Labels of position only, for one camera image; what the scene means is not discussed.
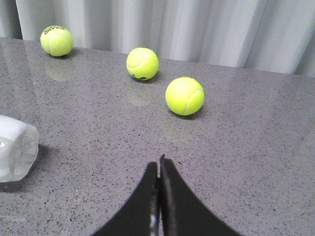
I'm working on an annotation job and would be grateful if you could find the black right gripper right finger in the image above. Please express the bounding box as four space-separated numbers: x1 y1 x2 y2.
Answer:
160 155 239 236

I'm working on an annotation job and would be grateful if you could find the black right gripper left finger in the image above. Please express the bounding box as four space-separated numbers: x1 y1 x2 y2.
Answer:
93 162 158 236

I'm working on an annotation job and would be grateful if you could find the clear plastic tennis ball can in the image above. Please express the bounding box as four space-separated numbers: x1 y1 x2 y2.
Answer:
0 115 39 183

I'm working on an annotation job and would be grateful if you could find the yellow tennis ball near right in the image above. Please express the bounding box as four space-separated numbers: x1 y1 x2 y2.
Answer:
165 77 205 116

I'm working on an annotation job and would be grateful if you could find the yellow tennis ball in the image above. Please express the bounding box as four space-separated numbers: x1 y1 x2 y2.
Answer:
126 47 159 81
165 77 205 116
40 26 74 57

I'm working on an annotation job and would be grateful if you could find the yellow tennis ball middle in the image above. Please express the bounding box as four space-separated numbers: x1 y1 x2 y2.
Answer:
126 47 159 81

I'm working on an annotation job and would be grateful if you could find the yellow tennis ball far left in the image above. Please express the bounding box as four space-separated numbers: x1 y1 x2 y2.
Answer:
40 26 74 57

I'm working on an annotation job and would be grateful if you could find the white pleated curtain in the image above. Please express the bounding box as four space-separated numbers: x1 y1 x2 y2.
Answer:
0 0 315 77

